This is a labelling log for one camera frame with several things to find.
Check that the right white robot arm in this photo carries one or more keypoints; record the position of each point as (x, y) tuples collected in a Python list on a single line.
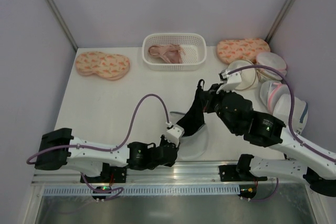
[(310, 163)]

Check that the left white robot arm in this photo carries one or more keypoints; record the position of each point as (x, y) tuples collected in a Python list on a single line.
[(61, 150)]

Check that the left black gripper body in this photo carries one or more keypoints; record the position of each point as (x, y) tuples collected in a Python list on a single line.
[(170, 150)]

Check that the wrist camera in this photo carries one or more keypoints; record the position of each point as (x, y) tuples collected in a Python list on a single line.
[(174, 133), (230, 81)]

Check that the white mesh bag pink zipper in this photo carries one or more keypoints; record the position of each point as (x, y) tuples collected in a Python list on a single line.
[(270, 59)]

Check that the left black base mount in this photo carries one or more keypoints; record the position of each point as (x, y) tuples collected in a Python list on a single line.
[(110, 175)]

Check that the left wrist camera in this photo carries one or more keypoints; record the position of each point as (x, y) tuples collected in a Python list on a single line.
[(174, 133)]

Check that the left peach patterned bra case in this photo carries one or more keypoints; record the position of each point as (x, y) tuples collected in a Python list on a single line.
[(106, 66)]

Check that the peach patterned bra case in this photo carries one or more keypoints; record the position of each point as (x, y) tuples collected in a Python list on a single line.
[(106, 66), (230, 50)]

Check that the white mesh bag pink trim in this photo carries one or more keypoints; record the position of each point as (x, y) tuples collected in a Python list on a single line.
[(270, 92)]

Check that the white plastic basket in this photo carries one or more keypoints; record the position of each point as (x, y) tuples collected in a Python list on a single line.
[(193, 44)]

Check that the large white bag blue trim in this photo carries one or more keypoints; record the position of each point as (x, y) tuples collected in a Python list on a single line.
[(300, 112)]

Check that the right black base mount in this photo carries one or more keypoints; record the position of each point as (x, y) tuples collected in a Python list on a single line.
[(239, 172)]

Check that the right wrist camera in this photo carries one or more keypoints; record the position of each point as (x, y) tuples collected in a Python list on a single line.
[(230, 81)]

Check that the right peach patterned bra case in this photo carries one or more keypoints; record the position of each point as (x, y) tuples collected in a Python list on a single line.
[(230, 50)]

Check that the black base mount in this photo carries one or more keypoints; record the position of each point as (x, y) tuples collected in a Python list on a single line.
[(110, 175), (239, 172)]

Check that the white mesh bag blue trim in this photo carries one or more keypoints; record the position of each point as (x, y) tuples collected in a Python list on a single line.
[(192, 147)]

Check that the cream laundry bag beige trim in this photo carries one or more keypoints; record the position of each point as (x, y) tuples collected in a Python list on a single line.
[(248, 76)]

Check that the black bra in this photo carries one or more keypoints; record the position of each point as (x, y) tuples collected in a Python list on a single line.
[(193, 120)]

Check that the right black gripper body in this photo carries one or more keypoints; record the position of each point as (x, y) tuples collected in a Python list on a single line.
[(210, 99)]

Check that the aluminium mounting rail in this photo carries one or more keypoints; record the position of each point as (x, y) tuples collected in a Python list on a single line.
[(181, 172)]

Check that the white slotted cable duct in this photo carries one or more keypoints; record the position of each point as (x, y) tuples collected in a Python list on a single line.
[(147, 190)]

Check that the pink bra in basket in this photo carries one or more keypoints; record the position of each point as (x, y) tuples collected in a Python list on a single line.
[(168, 53)]

